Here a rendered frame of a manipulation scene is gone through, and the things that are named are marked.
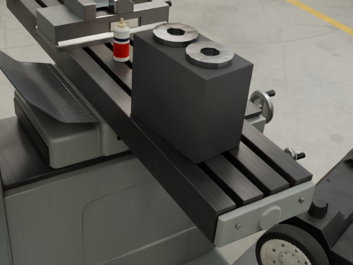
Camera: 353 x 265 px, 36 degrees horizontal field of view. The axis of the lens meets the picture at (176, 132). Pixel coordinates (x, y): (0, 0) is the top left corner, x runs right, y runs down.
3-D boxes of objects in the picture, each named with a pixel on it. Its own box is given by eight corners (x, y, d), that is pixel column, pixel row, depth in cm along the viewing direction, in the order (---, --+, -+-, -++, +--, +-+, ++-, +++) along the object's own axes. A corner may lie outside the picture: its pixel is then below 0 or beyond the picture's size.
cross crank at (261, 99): (257, 110, 191) (262, 81, 184) (279, 127, 183) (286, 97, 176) (220, 121, 183) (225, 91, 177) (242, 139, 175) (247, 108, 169)
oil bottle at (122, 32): (124, 53, 140) (125, 13, 134) (132, 60, 137) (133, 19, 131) (110, 56, 138) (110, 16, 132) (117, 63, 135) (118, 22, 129)
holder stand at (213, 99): (173, 97, 124) (180, 14, 112) (240, 145, 110) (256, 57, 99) (130, 112, 117) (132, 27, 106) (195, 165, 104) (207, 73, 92)
